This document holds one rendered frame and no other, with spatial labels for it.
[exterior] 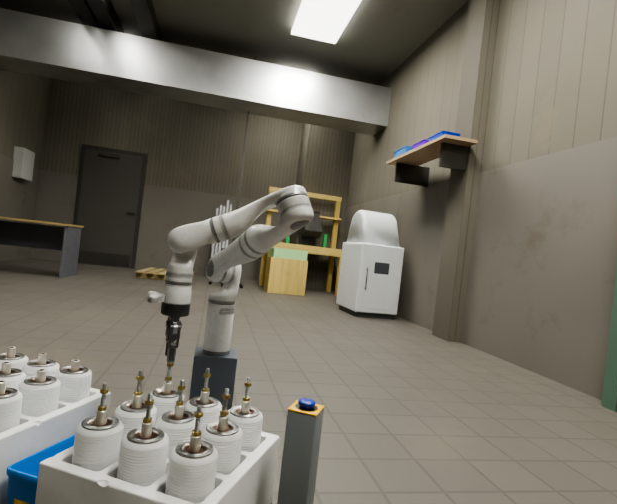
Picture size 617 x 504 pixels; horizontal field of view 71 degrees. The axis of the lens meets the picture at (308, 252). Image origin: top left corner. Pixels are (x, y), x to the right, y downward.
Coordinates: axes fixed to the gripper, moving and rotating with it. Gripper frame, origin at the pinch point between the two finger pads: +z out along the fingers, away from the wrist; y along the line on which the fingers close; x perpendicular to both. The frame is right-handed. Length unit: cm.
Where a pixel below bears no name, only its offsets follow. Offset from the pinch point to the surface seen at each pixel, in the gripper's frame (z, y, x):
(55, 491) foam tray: 22.5, -23.0, 21.3
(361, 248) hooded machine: -43, 317, -224
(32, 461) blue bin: 25.2, -4.2, 29.0
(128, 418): 11.7, -13.8, 8.9
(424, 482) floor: 36, -12, -80
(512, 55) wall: -223, 173, -273
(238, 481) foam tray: 18.2, -32.9, -13.9
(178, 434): 12.7, -21.3, -1.9
